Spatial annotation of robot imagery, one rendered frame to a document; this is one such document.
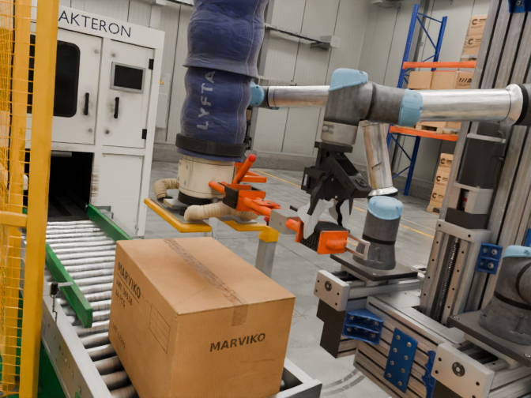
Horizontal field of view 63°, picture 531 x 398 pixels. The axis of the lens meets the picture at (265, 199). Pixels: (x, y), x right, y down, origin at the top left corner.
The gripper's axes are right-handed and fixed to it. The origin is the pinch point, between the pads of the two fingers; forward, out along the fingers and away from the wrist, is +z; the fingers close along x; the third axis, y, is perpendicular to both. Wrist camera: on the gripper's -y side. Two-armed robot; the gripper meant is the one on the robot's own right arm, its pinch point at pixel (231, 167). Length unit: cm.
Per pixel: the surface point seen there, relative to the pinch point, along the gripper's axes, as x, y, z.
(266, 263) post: 22.2, 5.4, 42.7
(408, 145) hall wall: 836, -563, 7
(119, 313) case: -45, 12, 54
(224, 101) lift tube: -29, 40, -26
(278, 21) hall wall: 550, -808, -246
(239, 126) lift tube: -22.2, 39.6, -19.1
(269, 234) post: 20.5, 6.0, 28.4
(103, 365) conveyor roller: -51, 17, 71
